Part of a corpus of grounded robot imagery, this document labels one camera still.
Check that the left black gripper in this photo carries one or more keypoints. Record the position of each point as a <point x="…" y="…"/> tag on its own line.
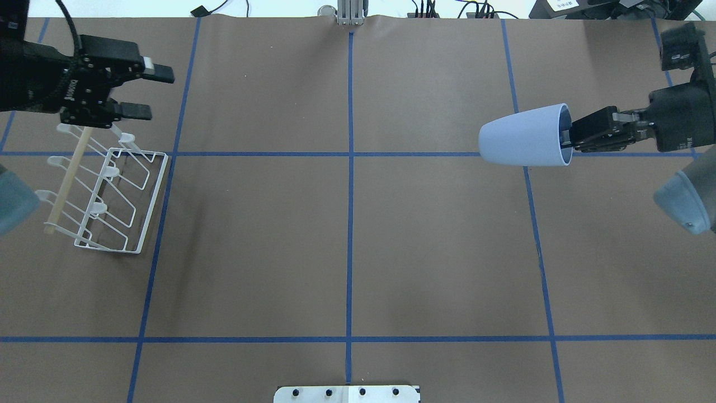
<point x="34" y="78"/>

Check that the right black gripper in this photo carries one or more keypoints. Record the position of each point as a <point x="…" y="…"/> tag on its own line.
<point x="675" y="120"/>

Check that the light blue plastic cup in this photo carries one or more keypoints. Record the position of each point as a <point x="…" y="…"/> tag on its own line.
<point x="529" y="138"/>

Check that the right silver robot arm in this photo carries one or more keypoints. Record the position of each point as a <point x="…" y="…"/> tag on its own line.
<point x="688" y="196"/>

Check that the small black adapter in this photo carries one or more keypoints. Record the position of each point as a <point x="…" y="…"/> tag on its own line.
<point x="200" y="12"/>

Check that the orange black usb hub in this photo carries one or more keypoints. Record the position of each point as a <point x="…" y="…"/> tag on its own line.
<point x="478" y="10"/>

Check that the white wire cup holder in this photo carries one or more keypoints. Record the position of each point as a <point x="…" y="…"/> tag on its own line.
<point x="108" y="192"/>

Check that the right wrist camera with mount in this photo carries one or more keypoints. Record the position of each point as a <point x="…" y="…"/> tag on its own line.
<point x="684" y="47"/>

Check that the aluminium frame post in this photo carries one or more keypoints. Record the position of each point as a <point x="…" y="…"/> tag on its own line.
<point x="352" y="12"/>

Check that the white camera mast pedestal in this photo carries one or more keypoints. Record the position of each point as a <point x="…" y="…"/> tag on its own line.
<point x="349" y="393"/>

